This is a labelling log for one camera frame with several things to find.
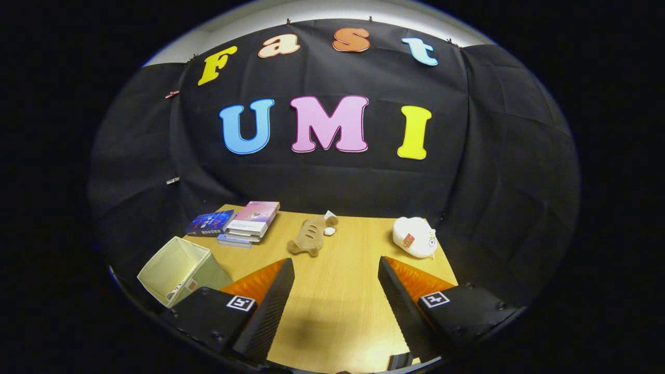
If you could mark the cream fabric storage box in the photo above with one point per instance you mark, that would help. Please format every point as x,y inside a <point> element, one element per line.
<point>171,262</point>

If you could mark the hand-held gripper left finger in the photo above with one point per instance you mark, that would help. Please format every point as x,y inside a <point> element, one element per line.
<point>270,311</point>

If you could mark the pink cover book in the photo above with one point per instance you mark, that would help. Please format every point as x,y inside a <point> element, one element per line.
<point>260,212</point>

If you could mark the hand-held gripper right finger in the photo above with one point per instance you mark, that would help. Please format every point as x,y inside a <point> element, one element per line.
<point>400,306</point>

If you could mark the brown plush toy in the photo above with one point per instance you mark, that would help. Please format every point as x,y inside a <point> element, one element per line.
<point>311,236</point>

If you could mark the pale blue book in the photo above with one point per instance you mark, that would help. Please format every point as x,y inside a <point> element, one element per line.
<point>234,242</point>

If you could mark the dark blue book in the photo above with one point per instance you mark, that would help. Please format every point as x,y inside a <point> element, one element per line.
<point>210,222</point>

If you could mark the white book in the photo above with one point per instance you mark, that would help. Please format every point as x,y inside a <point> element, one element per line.
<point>241,237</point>

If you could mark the small dark object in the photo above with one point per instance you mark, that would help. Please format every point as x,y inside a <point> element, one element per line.
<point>400,361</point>

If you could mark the white plush toy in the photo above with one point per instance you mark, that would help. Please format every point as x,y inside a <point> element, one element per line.
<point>415,236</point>

